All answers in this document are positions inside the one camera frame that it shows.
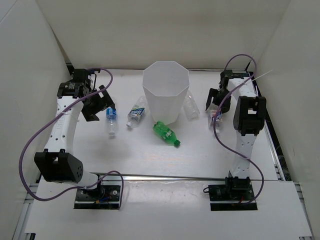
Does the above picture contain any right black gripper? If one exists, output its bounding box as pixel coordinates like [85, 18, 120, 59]
[206, 88, 232, 115]

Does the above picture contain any clear bottle white green label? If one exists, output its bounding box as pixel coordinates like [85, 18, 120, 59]
[126, 95, 149, 129]

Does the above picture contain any aluminium rail bar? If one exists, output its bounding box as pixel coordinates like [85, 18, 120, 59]
[84, 170, 225, 182]

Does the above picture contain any clear crumpled bottle behind bin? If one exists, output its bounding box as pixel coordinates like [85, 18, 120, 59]
[183, 90, 200, 122]

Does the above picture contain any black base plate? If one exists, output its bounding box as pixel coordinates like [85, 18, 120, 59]
[73, 181, 123, 210]
[203, 176, 258, 212]

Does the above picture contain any clear bottle red blue label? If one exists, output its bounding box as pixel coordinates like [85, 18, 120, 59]
[208, 109, 223, 135]

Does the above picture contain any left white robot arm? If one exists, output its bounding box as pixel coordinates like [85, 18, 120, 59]
[34, 68, 115, 200]

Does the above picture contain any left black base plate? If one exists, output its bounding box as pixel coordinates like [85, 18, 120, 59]
[73, 181, 123, 210]

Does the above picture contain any green plastic bottle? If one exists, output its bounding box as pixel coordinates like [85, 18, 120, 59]
[152, 121, 181, 147]

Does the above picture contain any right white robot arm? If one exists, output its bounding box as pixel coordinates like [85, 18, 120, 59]
[205, 69, 267, 200]

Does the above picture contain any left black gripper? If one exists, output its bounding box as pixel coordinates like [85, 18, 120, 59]
[81, 85, 115, 122]

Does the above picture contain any white octagonal plastic bin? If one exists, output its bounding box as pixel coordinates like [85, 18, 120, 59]
[142, 61, 190, 125]

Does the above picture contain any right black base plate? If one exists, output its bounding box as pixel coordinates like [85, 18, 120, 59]
[203, 176, 258, 212]

